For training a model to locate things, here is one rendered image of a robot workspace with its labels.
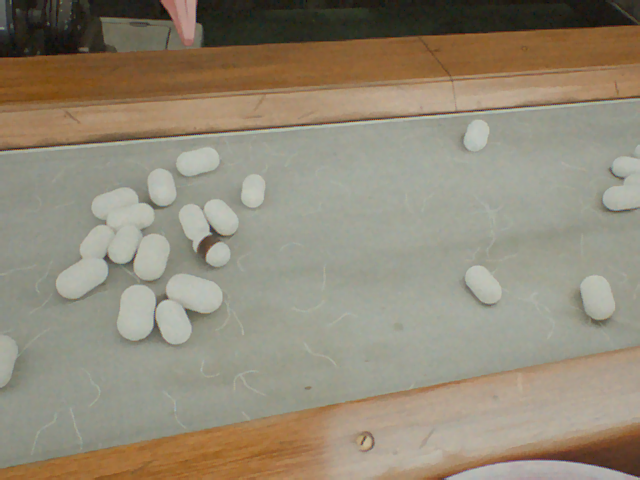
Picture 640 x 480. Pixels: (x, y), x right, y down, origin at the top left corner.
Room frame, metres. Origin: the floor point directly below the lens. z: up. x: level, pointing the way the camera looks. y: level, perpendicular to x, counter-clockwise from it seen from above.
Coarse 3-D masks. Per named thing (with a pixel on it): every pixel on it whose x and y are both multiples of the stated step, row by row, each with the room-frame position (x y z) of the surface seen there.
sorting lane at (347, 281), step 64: (320, 128) 0.52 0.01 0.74; (384, 128) 0.54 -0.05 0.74; (448, 128) 0.55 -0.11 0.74; (512, 128) 0.56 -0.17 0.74; (576, 128) 0.57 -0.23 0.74; (0, 192) 0.39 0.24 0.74; (64, 192) 0.40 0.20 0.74; (192, 192) 0.41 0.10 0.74; (320, 192) 0.43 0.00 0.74; (384, 192) 0.44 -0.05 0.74; (448, 192) 0.45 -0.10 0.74; (512, 192) 0.46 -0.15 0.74; (576, 192) 0.47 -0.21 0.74; (0, 256) 0.32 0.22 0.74; (64, 256) 0.33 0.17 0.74; (192, 256) 0.34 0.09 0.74; (256, 256) 0.35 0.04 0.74; (320, 256) 0.36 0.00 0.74; (384, 256) 0.36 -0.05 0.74; (448, 256) 0.37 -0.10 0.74; (512, 256) 0.38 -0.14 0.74; (576, 256) 0.39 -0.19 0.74; (0, 320) 0.27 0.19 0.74; (64, 320) 0.27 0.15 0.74; (192, 320) 0.28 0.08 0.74; (256, 320) 0.29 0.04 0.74; (320, 320) 0.30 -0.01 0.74; (384, 320) 0.30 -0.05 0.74; (448, 320) 0.31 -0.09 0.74; (512, 320) 0.32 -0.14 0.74; (576, 320) 0.32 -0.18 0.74; (64, 384) 0.23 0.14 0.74; (128, 384) 0.23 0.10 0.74; (192, 384) 0.24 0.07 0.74; (256, 384) 0.24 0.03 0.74; (320, 384) 0.25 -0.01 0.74; (384, 384) 0.25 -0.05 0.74; (0, 448) 0.18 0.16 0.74; (64, 448) 0.19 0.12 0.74
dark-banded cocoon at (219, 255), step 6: (198, 234) 0.35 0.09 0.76; (204, 234) 0.35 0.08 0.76; (198, 240) 0.34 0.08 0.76; (216, 246) 0.34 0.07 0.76; (222, 246) 0.34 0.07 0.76; (210, 252) 0.33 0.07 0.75; (216, 252) 0.33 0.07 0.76; (222, 252) 0.33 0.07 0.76; (228, 252) 0.34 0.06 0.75; (210, 258) 0.33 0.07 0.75; (216, 258) 0.33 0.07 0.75; (222, 258) 0.33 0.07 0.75; (228, 258) 0.33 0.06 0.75; (216, 264) 0.33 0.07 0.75; (222, 264) 0.33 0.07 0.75
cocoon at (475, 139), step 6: (480, 120) 0.54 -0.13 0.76; (468, 126) 0.53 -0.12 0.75; (474, 126) 0.53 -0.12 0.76; (480, 126) 0.53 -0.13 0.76; (486, 126) 0.53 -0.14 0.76; (468, 132) 0.52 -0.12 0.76; (474, 132) 0.51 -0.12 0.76; (480, 132) 0.52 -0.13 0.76; (486, 132) 0.52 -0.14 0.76; (468, 138) 0.51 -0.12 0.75; (474, 138) 0.51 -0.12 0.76; (480, 138) 0.51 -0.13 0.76; (486, 138) 0.51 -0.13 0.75; (468, 144) 0.51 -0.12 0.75; (474, 144) 0.51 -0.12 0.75; (480, 144) 0.51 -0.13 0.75; (474, 150) 0.51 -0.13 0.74; (480, 150) 0.51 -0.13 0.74
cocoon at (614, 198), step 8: (608, 192) 0.45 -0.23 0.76; (616, 192) 0.45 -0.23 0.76; (624, 192) 0.45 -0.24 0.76; (632, 192) 0.45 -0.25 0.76; (608, 200) 0.45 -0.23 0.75; (616, 200) 0.45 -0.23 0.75; (624, 200) 0.45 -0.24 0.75; (632, 200) 0.45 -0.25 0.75; (616, 208) 0.44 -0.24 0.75; (624, 208) 0.45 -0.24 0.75
